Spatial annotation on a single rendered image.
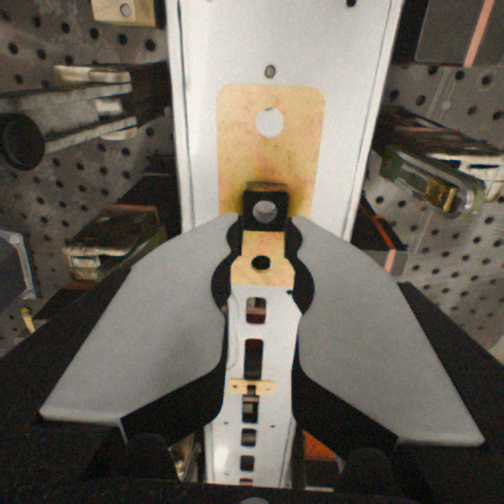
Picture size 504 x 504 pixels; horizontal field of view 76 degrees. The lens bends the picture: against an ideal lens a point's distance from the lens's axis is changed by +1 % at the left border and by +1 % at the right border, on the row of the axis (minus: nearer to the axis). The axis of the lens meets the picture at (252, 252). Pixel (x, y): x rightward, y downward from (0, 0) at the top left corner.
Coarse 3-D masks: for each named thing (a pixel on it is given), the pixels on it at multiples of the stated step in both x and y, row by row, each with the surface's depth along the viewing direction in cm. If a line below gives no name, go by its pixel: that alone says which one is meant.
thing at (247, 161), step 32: (224, 96) 11; (256, 96) 11; (288, 96) 11; (320, 96) 11; (224, 128) 12; (256, 128) 12; (288, 128) 12; (320, 128) 11; (224, 160) 12; (256, 160) 12; (288, 160) 12; (224, 192) 13; (256, 192) 12; (288, 192) 12; (256, 224) 13
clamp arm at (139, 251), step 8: (152, 224) 44; (160, 224) 44; (144, 232) 42; (152, 232) 42; (160, 232) 43; (144, 240) 40; (152, 240) 41; (160, 240) 43; (136, 248) 39; (144, 248) 40; (152, 248) 42; (112, 256) 37; (120, 256) 37; (128, 256) 37; (136, 256) 38; (144, 256) 40; (104, 264) 35; (112, 264) 36; (120, 264) 36; (128, 264) 37; (96, 272) 35; (104, 272) 35; (96, 280) 34
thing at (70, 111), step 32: (0, 96) 19; (32, 96) 20; (64, 96) 22; (96, 96) 25; (0, 128) 16; (32, 128) 17; (64, 128) 24; (96, 128) 26; (0, 160) 16; (32, 160) 17
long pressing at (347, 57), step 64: (192, 0) 30; (256, 0) 30; (320, 0) 30; (384, 0) 29; (192, 64) 33; (256, 64) 32; (320, 64) 32; (384, 64) 32; (192, 128) 36; (192, 192) 40; (320, 192) 39; (256, 448) 69
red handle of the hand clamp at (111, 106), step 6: (108, 96) 28; (114, 96) 29; (96, 102) 28; (102, 102) 28; (108, 102) 28; (114, 102) 29; (120, 102) 29; (102, 108) 28; (108, 108) 29; (114, 108) 29; (120, 108) 29; (102, 114) 29; (108, 114) 29; (114, 114) 29; (120, 114) 29
